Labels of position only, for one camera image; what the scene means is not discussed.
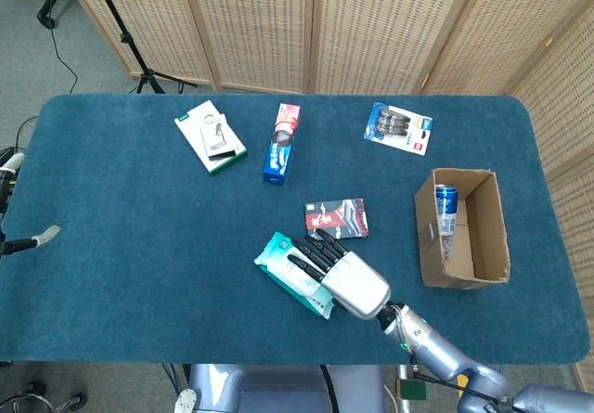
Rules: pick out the blue cookie box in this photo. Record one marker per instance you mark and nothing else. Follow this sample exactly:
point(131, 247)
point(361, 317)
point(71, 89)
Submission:
point(280, 153)

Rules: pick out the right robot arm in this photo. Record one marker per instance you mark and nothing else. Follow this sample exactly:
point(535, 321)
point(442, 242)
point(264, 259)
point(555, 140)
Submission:
point(431, 343)

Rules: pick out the blue table mat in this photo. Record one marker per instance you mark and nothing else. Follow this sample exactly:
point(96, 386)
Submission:
point(116, 292)

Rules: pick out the green wet wipes pack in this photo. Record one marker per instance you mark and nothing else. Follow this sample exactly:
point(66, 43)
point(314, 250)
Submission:
point(301, 288)

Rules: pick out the green block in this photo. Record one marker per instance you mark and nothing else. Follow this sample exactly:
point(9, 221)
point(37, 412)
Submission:
point(410, 391)

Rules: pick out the blue grey robot torso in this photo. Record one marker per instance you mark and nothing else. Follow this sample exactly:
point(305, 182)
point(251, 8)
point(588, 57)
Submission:
point(278, 390)

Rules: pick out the red black card box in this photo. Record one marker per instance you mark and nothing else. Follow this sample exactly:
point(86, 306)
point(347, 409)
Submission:
point(336, 215)

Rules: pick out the grey tipped black lever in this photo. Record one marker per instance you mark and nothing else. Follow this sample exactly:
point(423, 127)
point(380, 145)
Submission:
point(46, 235)

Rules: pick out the black wheeled base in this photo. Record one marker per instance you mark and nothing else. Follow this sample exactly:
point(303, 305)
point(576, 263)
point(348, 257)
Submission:
point(28, 401)

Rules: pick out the blue and white can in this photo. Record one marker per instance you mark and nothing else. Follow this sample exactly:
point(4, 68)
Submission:
point(446, 204)

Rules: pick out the brown cardboard box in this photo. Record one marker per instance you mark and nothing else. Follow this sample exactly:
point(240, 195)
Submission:
point(487, 227)

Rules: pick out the white and green flat box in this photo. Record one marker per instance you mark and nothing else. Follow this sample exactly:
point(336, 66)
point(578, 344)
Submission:
point(190, 125)

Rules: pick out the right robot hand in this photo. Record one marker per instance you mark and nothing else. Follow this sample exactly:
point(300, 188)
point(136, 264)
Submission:
point(357, 285)

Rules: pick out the small white black box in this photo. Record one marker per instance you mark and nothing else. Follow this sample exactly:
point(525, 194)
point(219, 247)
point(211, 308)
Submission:
point(214, 137)

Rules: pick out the black tripod stand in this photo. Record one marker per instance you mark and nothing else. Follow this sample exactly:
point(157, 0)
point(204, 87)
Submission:
point(130, 44)

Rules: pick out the grey metal table leg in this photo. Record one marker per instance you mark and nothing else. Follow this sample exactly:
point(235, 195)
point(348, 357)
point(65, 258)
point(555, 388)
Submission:
point(404, 371)

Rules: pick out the battery blister pack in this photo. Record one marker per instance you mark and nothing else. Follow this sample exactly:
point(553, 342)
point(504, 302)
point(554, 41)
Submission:
point(399, 127)

